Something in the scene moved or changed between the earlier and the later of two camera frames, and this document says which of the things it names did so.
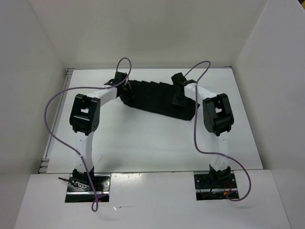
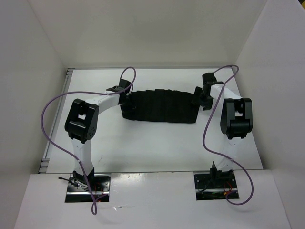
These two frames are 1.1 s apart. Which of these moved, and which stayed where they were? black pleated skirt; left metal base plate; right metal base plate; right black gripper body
Moved: black pleated skirt; right black gripper body
Stayed: left metal base plate; right metal base plate
